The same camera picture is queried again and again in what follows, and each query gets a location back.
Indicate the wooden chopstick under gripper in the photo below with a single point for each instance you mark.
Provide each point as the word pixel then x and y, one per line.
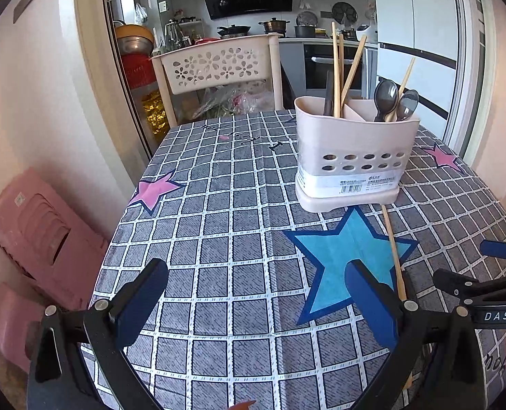
pixel 341 60

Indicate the plain wooden chopstick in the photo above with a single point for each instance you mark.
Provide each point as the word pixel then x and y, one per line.
pixel 336 73

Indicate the steel cooking pot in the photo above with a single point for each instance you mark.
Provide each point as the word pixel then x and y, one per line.
pixel 274 25

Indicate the black chopstick in holder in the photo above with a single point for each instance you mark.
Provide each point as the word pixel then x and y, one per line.
pixel 328 99

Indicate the grey checked tablecloth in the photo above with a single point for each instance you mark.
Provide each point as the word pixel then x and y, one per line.
pixel 225 329

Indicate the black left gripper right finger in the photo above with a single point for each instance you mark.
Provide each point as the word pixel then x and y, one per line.
pixel 376 301

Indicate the beige plastic chair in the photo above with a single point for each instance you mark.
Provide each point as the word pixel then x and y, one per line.
pixel 241 59

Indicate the black built-in oven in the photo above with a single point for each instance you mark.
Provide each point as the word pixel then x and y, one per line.
pixel 319 61

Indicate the blue patterned wooden chopstick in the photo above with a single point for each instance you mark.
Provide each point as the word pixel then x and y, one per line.
pixel 392 115

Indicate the yellow and steel bowls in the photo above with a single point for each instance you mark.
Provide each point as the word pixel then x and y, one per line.
pixel 134 39

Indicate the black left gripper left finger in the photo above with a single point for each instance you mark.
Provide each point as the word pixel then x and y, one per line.
pixel 135 301

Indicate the black pot with lid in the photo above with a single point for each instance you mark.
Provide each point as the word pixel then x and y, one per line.
pixel 306 23

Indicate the wooden chopstick in holder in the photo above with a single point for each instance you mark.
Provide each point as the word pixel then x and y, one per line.
pixel 352 71

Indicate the pink plastic stool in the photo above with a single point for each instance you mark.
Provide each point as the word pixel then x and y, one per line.
pixel 59 254
pixel 20 320

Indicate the metal spoon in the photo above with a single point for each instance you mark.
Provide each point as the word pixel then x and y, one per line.
pixel 407 105
pixel 385 99

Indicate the red plastic basket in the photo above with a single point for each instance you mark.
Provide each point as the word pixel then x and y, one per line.
pixel 138 69

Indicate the white refrigerator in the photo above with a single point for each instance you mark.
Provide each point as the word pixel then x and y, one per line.
pixel 422 35

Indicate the beige plastic utensil holder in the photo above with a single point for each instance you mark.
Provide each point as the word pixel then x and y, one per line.
pixel 352 160

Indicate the black wok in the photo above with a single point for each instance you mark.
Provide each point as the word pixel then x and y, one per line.
pixel 233 31

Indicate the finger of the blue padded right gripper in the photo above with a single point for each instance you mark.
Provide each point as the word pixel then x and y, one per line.
pixel 493 248

